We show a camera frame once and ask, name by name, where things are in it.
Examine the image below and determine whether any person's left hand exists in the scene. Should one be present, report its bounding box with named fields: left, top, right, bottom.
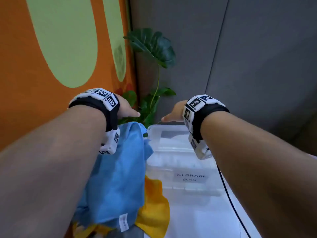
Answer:
left=116, top=94, right=141, bottom=120

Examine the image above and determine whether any person's right hand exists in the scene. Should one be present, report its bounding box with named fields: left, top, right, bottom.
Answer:
left=161, top=100, right=188, bottom=123

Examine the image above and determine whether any clear plastic storage box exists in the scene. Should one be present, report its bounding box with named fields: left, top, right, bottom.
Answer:
left=145, top=124, right=225, bottom=196

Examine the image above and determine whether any blue towel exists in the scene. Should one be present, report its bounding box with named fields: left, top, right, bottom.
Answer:
left=73, top=121, right=154, bottom=232

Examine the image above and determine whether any yellow towel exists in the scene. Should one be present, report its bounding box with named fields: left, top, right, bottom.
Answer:
left=72, top=176, right=171, bottom=238

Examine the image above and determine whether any person's right forearm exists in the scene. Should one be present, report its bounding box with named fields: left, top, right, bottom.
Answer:
left=200, top=112, right=317, bottom=238

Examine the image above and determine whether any person's left forearm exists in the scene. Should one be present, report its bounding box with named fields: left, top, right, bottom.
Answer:
left=0, top=105, right=107, bottom=238

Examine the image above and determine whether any black left wristband with markers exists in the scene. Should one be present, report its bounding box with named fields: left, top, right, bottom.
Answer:
left=68, top=88, right=121, bottom=132

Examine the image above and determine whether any green leafy plant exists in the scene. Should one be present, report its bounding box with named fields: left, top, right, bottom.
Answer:
left=119, top=27, right=177, bottom=137

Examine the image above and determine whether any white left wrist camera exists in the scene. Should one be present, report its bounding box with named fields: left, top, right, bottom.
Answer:
left=99, top=127, right=121, bottom=155

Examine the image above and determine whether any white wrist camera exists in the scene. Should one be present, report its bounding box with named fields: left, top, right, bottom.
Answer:
left=99, top=127, right=121, bottom=155
left=188, top=133, right=213, bottom=160

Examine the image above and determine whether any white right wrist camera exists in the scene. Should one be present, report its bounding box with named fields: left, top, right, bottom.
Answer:
left=188, top=133, right=213, bottom=160

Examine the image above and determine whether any black right camera cable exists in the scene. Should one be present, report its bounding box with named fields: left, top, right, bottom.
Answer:
left=207, top=147, right=252, bottom=238

